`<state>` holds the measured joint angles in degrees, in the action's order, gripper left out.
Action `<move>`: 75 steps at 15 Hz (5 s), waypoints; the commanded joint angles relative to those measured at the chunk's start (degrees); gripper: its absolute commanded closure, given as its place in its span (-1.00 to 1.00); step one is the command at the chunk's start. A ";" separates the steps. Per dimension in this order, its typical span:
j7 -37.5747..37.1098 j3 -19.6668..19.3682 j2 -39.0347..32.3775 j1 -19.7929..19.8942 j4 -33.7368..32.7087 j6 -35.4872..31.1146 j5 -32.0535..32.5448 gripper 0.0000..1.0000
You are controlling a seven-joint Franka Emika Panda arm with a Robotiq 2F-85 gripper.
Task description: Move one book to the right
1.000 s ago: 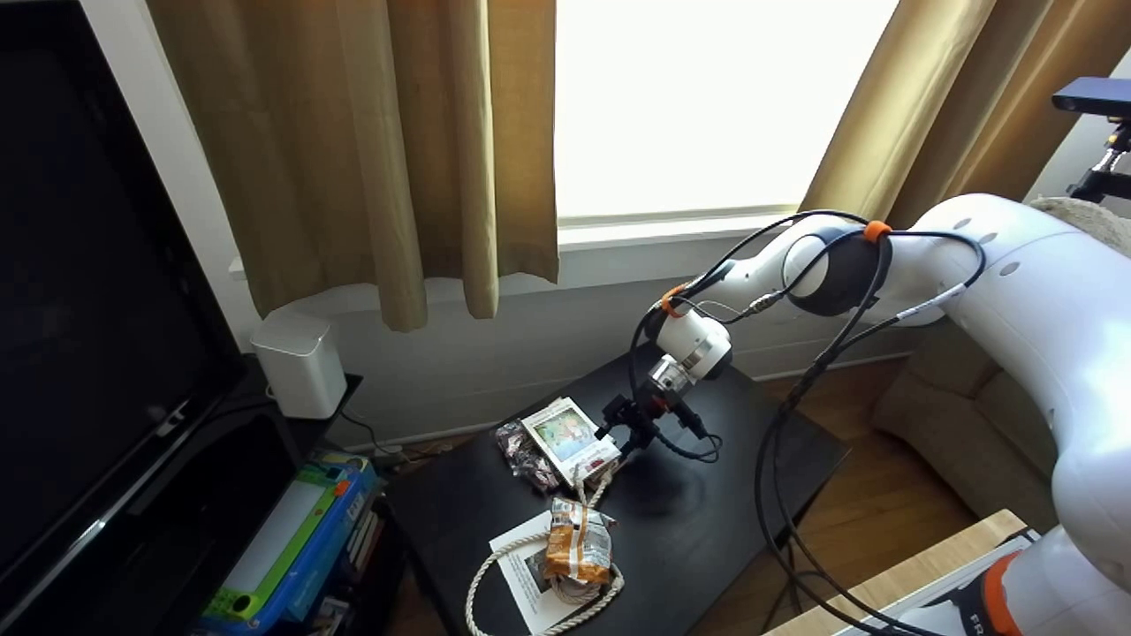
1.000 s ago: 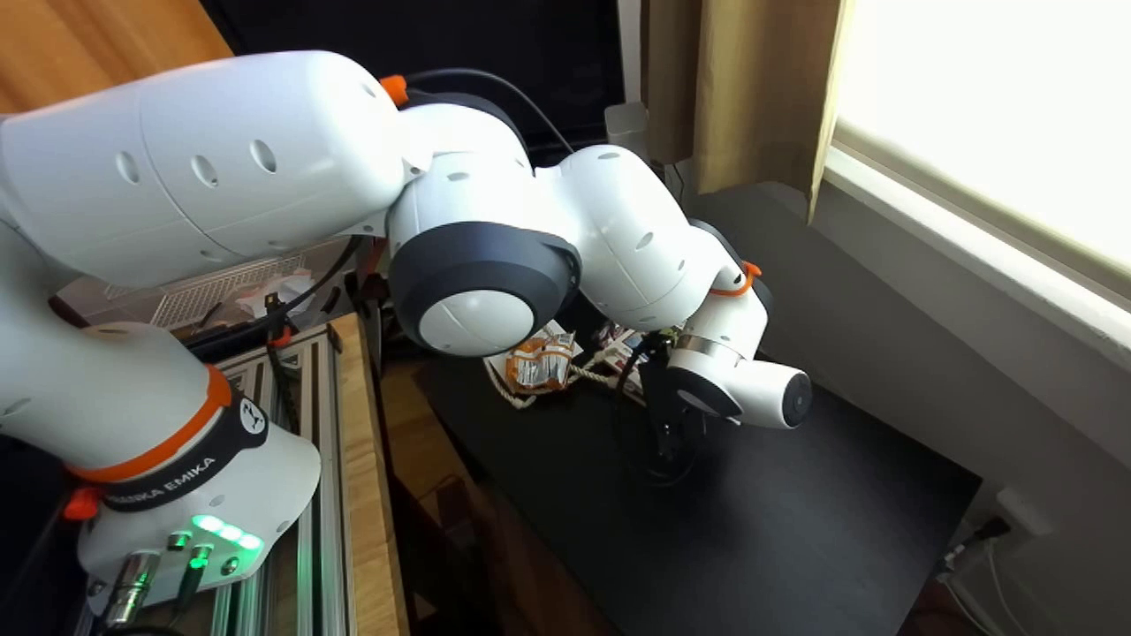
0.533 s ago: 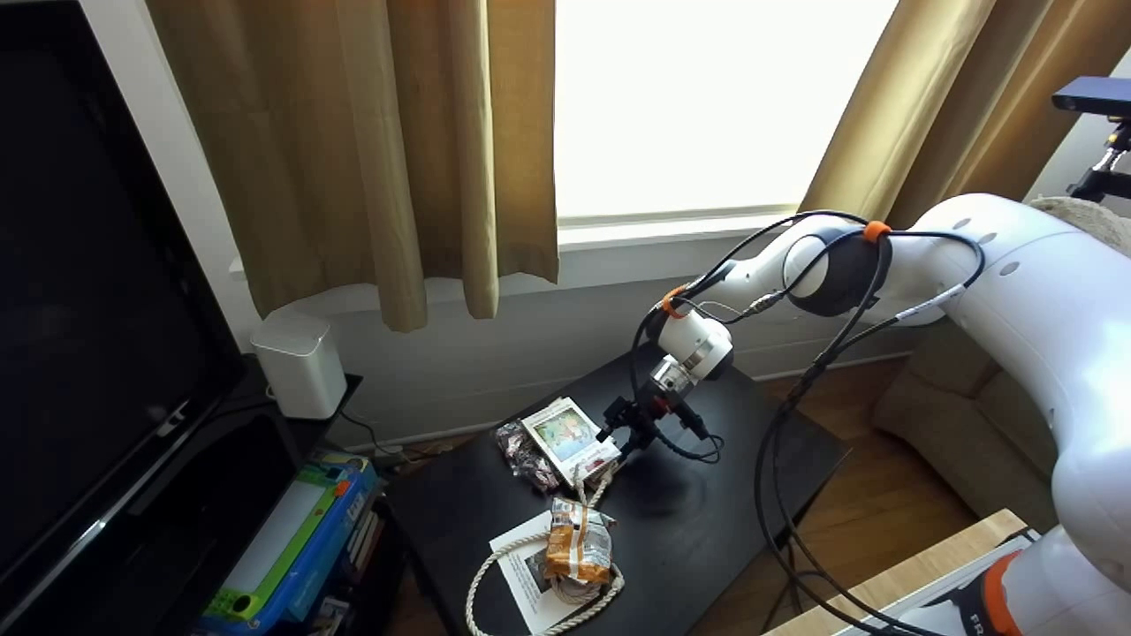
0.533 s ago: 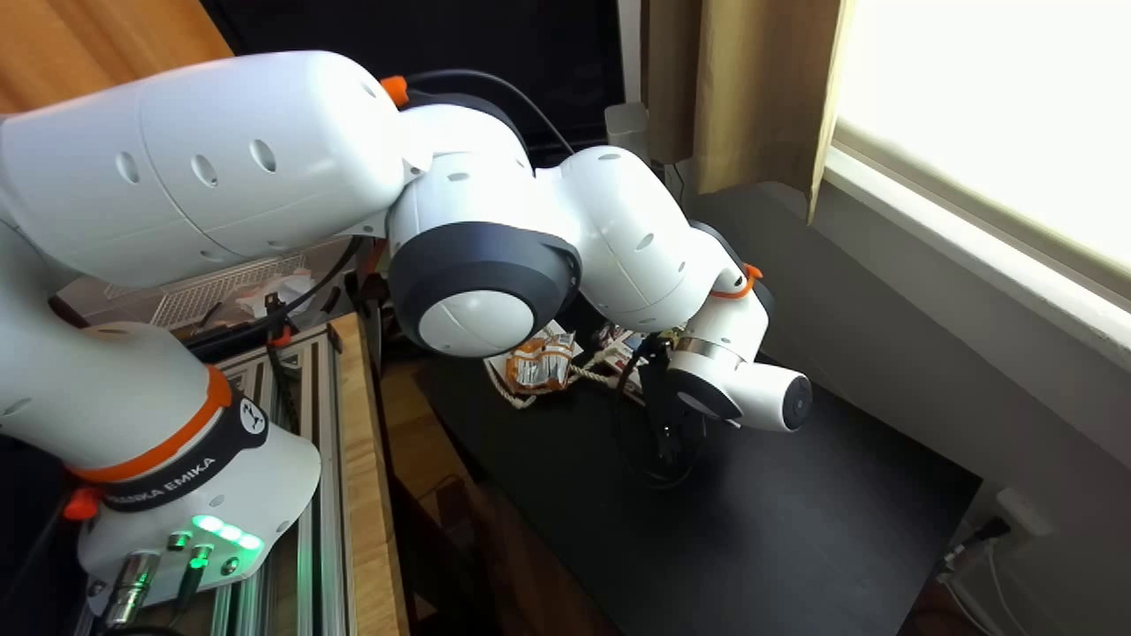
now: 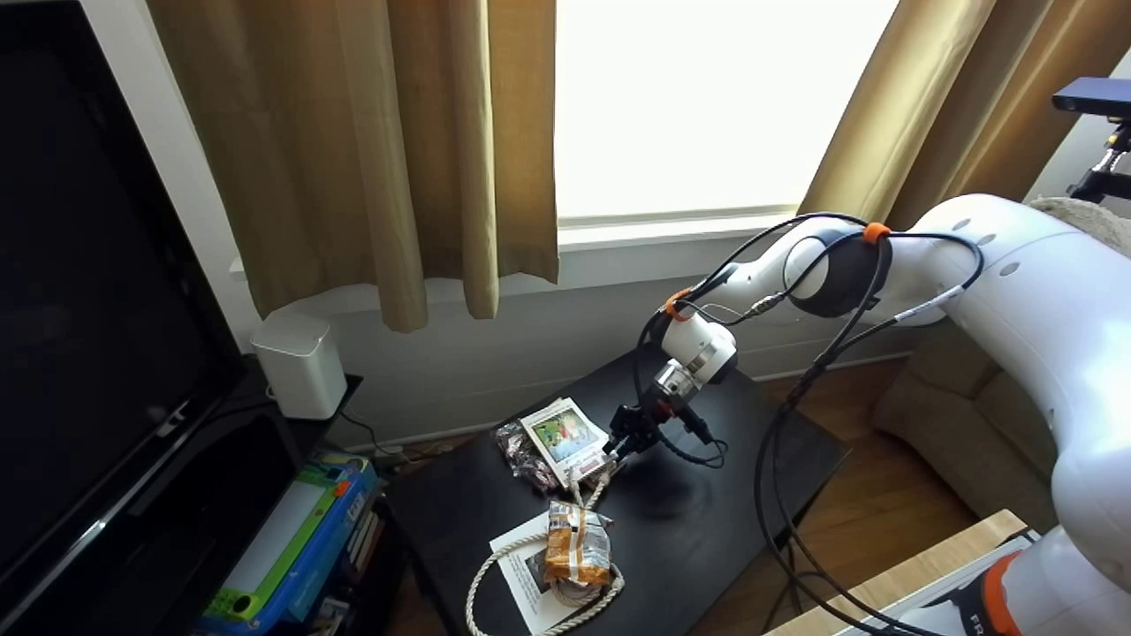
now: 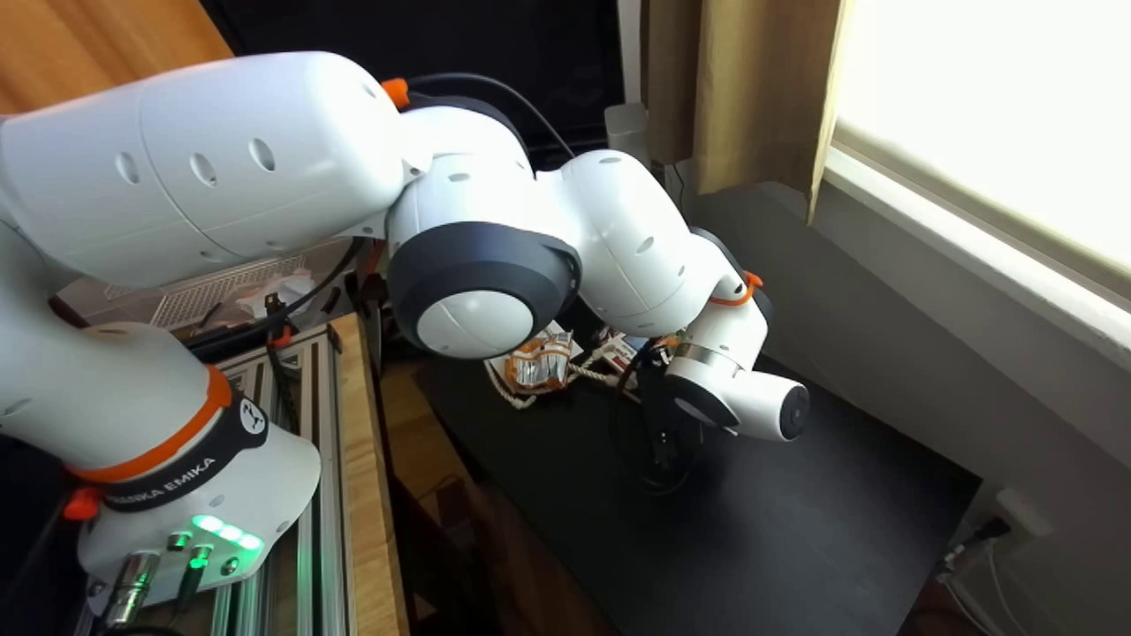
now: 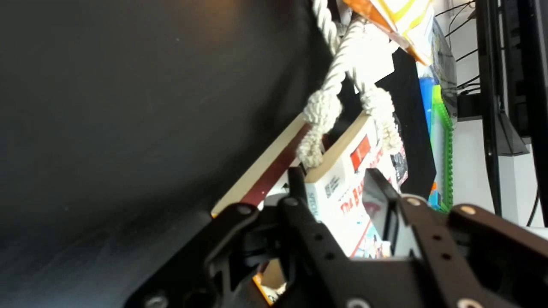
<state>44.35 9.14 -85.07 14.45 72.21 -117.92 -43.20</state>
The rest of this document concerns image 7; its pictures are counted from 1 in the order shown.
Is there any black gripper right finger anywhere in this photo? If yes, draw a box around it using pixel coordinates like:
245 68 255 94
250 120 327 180
365 168 548 308

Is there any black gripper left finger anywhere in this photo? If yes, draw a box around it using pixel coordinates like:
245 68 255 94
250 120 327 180
122 164 351 308

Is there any book with dark red spine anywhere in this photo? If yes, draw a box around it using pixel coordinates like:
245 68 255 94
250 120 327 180
209 113 314 219

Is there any green book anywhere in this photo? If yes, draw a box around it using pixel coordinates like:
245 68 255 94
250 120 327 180
430 84 456 214

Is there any blue box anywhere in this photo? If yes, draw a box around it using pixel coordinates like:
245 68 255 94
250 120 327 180
418 75 442 210

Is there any orange and white packet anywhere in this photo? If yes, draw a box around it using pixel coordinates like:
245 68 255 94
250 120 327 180
341 0 439 65

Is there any white rope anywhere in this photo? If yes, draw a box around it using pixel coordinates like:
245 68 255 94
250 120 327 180
295 0 404 171

